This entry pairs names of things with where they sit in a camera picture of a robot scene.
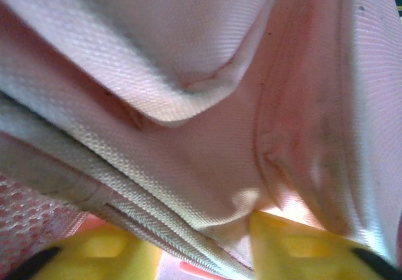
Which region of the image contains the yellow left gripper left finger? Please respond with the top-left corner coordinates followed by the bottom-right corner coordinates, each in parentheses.
top-left (6, 226), bottom-right (163, 280)

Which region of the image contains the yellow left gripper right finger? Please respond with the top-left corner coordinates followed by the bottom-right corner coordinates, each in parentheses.
top-left (249, 211), bottom-right (402, 280)

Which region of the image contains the pink student backpack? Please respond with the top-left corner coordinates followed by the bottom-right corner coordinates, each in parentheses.
top-left (0, 0), bottom-right (402, 280)

